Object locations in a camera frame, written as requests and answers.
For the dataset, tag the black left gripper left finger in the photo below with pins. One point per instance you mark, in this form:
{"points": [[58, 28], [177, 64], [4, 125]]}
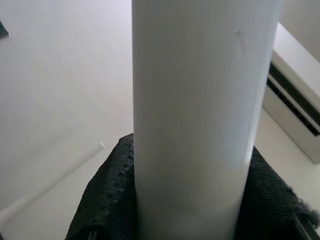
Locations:
{"points": [[110, 195]]}

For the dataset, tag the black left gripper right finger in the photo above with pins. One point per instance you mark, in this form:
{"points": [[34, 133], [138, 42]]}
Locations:
{"points": [[270, 205]]}

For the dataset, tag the white plastic table leg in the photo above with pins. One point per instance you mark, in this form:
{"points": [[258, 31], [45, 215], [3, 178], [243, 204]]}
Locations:
{"points": [[200, 100]]}

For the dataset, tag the white wall air conditioner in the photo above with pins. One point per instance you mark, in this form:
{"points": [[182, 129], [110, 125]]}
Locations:
{"points": [[287, 120]]}

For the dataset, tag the dark wall fixture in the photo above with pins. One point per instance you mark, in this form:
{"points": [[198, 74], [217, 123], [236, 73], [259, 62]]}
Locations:
{"points": [[3, 28]]}

